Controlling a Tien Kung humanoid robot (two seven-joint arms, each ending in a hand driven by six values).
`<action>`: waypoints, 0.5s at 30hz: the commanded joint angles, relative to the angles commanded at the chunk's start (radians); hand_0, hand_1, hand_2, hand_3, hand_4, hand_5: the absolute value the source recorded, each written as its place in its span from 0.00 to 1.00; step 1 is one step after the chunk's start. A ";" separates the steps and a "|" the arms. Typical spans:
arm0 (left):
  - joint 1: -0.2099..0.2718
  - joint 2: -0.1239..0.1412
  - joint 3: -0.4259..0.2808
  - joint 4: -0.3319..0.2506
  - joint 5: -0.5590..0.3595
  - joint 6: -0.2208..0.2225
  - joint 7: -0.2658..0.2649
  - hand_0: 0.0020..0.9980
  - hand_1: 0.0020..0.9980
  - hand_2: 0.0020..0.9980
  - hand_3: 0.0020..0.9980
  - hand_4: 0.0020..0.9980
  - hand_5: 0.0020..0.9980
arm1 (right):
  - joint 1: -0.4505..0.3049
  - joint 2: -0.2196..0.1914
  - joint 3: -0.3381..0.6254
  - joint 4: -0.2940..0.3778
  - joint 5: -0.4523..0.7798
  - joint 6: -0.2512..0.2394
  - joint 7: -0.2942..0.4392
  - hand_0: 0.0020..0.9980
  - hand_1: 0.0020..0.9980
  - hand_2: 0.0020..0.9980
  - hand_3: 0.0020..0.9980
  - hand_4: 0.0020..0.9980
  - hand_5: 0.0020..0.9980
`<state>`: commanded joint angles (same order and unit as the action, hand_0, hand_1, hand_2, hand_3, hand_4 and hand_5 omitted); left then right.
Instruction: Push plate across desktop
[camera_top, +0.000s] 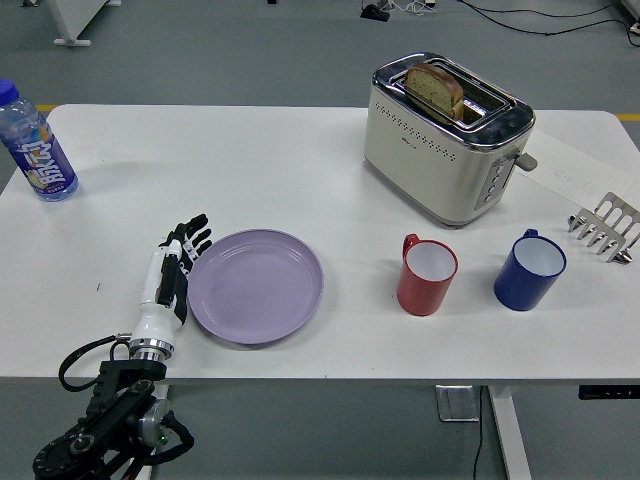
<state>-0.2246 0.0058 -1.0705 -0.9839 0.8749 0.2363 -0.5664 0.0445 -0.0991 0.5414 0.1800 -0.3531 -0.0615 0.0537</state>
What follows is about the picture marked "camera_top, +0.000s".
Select blue-label drink bottle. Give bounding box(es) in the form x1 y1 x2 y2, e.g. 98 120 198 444
0 78 80 203

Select black floor device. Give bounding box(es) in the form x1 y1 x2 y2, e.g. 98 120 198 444
360 3 391 23

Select black table control panel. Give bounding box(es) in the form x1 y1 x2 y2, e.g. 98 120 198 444
578 384 640 401

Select bread slice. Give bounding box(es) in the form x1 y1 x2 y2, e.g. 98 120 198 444
403 61 465 121

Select blue mug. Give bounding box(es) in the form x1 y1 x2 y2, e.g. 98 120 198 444
493 228 568 313

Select white floor cables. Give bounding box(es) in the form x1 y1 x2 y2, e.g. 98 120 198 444
387 0 437 15

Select purple plate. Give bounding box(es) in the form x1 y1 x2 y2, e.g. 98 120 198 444
187 228 325 346

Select white paper sheet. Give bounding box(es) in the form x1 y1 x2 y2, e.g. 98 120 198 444
522 130 640 211

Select red mug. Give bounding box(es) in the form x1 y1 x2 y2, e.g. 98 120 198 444
396 232 460 317

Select cream and chrome toaster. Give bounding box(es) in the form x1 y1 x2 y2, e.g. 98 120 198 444
363 50 540 231

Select white background desk leg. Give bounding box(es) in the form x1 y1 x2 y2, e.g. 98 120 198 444
47 0 110 48

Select metal bracket under table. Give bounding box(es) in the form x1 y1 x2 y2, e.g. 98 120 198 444
434 384 481 423

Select metal toast rack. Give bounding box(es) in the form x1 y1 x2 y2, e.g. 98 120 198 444
567 191 640 265

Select thin black power cord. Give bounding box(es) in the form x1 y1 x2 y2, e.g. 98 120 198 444
471 387 488 480

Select long black floor cable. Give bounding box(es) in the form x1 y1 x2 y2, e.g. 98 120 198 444
457 0 640 38

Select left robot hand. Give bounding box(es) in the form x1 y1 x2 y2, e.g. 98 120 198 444
128 213 214 347

